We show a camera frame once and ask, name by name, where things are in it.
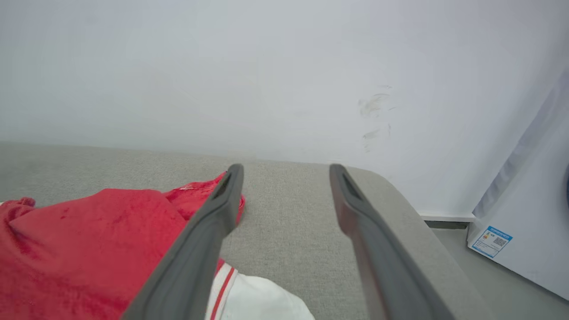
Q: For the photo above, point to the red and white garment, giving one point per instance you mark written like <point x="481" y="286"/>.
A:
<point x="89" y="249"/>

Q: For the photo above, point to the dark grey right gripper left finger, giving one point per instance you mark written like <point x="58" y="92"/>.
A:
<point x="191" y="262"/>

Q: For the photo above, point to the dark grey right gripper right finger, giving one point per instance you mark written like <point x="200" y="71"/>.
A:
<point x="386" y="271"/>

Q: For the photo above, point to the white washing machine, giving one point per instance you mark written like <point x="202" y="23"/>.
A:
<point x="538" y="213"/>

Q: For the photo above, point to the blue white energy label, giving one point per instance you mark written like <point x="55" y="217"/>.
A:
<point x="491" y="242"/>

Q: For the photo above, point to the grey fabric sofa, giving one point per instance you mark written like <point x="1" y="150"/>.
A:
<point x="289" y="231"/>

